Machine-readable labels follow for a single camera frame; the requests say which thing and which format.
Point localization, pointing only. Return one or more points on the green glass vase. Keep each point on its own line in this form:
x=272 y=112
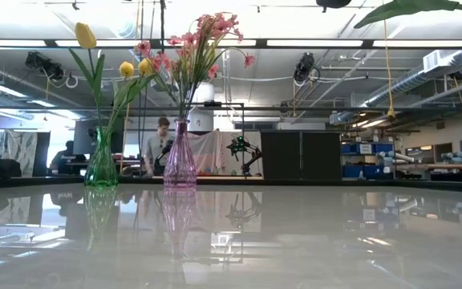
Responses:
x=101 y=168

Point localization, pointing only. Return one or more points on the white glossy table sheet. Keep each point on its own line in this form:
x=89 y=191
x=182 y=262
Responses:
x=255 y=249

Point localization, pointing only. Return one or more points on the leaf patterned curtain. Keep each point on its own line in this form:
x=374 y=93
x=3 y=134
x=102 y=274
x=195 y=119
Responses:
x=20 y=148

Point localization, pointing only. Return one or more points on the white cylindrical tank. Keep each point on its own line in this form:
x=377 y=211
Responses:
x=203 y=120

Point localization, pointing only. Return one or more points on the purple glass vase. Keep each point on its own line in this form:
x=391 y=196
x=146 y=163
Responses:
x=180 y=160

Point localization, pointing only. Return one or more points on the black cabinet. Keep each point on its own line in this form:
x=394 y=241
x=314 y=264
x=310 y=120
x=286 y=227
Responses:
x=299 y=154

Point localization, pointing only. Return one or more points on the black tripod stand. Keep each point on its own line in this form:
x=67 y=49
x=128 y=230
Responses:
x=295 y=182

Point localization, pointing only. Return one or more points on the ceiling light bar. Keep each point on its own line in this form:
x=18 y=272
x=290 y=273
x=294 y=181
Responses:
x=315 y=43

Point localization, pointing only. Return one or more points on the large silver air duct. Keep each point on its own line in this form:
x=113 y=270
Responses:
x=407 y=82

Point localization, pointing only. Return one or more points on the blue storage bins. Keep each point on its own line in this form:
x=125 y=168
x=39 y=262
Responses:
x=365 y=148

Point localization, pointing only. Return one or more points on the black background robot arm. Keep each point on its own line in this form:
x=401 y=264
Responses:
x=164 y=150
x=247 y=150

